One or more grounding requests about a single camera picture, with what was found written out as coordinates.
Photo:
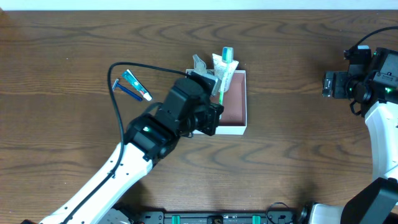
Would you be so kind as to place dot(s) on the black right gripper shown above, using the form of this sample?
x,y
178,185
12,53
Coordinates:
x,y
329,84

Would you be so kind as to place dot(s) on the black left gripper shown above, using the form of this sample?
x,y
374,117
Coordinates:
x,y
214,117

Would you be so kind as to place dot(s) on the clear soap pump bottle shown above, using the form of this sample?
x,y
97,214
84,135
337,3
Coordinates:
x,y
199,65

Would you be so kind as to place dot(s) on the white lotion tube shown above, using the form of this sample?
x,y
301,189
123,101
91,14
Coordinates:
x,y
219,68

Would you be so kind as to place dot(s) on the green toothbrush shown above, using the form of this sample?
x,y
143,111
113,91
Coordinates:
x,y
227,59

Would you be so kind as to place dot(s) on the small toothpaste tube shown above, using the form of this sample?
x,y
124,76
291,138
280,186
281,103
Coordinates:
x,y
132,80

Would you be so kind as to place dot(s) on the blue disposable razor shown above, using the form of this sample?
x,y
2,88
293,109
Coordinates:
x,y
116,85

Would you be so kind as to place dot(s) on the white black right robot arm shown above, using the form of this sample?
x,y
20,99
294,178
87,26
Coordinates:
x,y
370,83

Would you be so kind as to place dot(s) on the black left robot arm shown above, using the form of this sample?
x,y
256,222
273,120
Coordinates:
x,y
148,139

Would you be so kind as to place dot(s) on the white cardboard box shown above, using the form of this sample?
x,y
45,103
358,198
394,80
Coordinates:
x,y
234,117

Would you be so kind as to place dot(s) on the black mounting rail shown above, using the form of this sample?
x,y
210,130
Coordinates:
x,y
283,216

